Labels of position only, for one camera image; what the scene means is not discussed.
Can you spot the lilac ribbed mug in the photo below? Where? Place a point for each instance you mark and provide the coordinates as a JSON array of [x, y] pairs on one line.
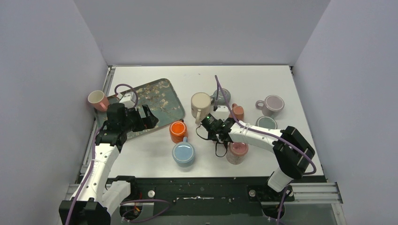
[[271, 106]]

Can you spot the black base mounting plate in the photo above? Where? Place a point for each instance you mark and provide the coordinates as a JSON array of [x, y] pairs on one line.
[[200, 196]]

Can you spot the grey-green mug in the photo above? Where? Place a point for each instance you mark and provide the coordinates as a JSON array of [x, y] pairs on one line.
[[266, 122]]

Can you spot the speckled dark pink mug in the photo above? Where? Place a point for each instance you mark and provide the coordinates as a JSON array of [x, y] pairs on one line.
[[236, 152]]

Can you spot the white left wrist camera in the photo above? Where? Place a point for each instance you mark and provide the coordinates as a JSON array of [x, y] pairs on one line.
[[129, 100]]

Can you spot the salmon dotted mug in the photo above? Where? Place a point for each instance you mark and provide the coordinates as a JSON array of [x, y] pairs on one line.
[[237, 111]]

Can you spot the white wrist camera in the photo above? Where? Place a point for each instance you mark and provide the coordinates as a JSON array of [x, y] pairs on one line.
[[129, 100], [222, 112]]

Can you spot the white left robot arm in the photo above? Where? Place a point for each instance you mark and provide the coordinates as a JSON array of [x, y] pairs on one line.
[[90, 204]]

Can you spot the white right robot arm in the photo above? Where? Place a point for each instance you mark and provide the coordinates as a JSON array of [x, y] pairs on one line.
[[293, 152]]

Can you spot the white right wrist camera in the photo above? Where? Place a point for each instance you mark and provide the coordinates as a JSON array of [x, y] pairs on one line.
[[222, 112]]

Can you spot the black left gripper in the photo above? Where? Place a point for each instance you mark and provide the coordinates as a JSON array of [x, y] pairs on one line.
[[142, 117]]

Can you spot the smooth pink mug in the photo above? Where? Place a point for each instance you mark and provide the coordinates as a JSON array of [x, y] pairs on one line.
[[98, 100]]

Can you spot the orange mug black handle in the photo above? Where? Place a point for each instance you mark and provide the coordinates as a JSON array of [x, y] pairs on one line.
[[178, 131]]

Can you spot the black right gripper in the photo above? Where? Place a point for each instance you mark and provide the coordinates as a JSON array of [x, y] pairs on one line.
[[211, 136]]

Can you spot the cream floral mug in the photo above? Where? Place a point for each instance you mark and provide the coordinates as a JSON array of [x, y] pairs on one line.
[[200, 106]]

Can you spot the light blue ribbed mug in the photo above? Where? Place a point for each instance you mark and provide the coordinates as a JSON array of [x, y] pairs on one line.
[[183, 153]]

